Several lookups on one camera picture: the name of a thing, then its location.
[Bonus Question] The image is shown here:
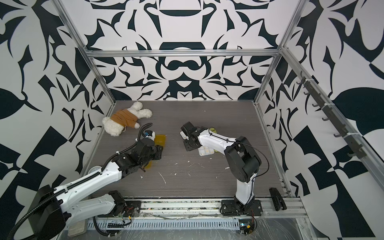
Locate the clear lid pillbox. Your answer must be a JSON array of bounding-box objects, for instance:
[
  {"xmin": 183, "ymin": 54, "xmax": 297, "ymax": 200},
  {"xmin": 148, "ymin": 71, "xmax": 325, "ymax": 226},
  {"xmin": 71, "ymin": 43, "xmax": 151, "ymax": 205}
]
[{"xmin": 198, "ymin": 146, "xmax": 215, "ymax": 157}]

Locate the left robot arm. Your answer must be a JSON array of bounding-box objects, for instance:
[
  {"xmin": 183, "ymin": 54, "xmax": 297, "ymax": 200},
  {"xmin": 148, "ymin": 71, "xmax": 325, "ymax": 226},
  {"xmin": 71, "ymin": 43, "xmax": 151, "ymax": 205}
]
[{"xmin": 28, "ymin": 137, "xmax": 165, "ymax": 240}]

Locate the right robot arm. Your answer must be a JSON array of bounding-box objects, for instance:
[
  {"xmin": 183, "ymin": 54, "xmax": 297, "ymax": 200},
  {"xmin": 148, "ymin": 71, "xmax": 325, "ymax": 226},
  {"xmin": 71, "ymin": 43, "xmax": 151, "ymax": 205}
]
[{"xmin": 181, "ymin": 122, "xmax": 262, "ymax": 208}]

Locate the yellow pillbox near left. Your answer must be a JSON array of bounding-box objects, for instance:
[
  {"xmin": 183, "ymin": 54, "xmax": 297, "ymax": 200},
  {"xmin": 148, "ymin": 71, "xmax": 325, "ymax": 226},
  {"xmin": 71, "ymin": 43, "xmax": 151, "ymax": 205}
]
[{"xmin": 144, "ymin": 161, "xmax": 153, "ymax": 171}]

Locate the yellow pillbox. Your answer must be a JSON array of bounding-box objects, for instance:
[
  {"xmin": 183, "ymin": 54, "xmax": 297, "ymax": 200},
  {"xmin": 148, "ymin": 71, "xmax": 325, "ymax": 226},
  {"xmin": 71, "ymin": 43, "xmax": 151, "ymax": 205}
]
[
  {"xmin": 144, "ymin": 161, "xmax": 153, "ymax": 171},
  {"xmin": 151, "ymin": 135, "xmax": 166, "ymax": 148}
]

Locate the yellow pillbox far left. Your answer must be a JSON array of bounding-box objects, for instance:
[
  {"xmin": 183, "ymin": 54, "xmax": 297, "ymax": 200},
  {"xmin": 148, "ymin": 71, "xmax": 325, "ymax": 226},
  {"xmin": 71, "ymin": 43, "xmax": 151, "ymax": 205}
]
[{"xmin": 151, "ymin": 135, "xmax": 166, "ymax": 148}]

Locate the white plush bunny toy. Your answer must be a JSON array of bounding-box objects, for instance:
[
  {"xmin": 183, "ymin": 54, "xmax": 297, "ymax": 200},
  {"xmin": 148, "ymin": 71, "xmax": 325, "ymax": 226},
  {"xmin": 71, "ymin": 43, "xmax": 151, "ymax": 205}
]
[{"xmin": 102, "ymin": 102, "xmax": 153, "ymax": 137}]

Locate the white alarm clock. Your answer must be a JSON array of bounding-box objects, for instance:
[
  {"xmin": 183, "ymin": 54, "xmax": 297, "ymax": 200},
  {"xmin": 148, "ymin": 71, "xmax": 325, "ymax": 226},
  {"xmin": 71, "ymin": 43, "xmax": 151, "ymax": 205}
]
[{"xmin": 88, "ymin": 166, "xmax": 102, "ymax": 174}]

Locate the grey sponge block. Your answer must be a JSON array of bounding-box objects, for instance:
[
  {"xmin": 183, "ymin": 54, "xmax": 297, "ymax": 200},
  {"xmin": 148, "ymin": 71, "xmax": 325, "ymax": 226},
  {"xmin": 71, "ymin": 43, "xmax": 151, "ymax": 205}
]
[{"xmin": 68, "ymin": 220, "xmax": 88, "ymax": 238}]

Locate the green circuit board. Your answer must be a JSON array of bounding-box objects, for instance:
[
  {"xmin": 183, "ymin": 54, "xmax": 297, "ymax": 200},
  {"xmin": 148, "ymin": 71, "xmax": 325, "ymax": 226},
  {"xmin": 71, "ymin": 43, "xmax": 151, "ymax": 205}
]
[{"xmin": 239, "ymin": 219, "xmax": 258, "ymax": 235}]

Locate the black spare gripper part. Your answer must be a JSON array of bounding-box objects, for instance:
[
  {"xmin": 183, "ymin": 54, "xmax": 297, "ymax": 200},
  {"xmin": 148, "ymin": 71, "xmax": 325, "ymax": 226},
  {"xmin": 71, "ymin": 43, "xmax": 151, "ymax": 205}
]
[{"xmin": 269, "ymin": 188, "xmax": 287, "ymax": 211}]

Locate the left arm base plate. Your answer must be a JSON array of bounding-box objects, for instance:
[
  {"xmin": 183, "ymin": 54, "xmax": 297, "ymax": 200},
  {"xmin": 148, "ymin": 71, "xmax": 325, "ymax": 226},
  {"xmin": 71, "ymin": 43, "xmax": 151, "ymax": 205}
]
[{"xmin": 98, "ymin": 201, "xmax": 142, "ymax": 218}]

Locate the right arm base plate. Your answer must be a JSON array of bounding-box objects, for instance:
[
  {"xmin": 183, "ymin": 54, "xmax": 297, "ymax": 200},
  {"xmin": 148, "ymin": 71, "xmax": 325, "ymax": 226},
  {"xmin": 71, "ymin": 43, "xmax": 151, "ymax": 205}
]
[{"xmin": 220, "ymin": 199, "xmax": 263, "ymax": 217}]

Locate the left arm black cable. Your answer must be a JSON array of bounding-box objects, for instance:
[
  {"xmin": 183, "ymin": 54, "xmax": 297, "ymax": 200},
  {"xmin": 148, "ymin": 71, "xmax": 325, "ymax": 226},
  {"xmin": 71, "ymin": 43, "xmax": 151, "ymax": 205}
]
[{"xmin": 92, "ymin": 215, "xmax": 133, "ymax": 238}]

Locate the wall hook rack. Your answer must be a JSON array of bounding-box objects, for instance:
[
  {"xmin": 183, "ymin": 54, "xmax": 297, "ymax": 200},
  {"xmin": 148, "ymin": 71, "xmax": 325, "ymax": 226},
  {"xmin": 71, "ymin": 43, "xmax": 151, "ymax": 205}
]
[{"xmin": 299, "ymin": 77, "xmax": 367, "ymax": 159}]

